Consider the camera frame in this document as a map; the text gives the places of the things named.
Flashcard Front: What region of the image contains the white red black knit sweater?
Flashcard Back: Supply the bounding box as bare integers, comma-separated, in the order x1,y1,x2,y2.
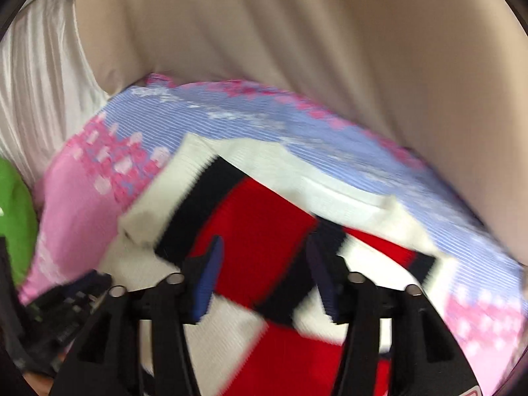
100,133,458,395

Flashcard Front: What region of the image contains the green plush pillow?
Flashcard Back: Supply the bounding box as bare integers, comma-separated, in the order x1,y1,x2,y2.
0,158,39,286

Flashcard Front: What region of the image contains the pink floral bed sheet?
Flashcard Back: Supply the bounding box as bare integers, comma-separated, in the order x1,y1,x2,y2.
19,75,526,395

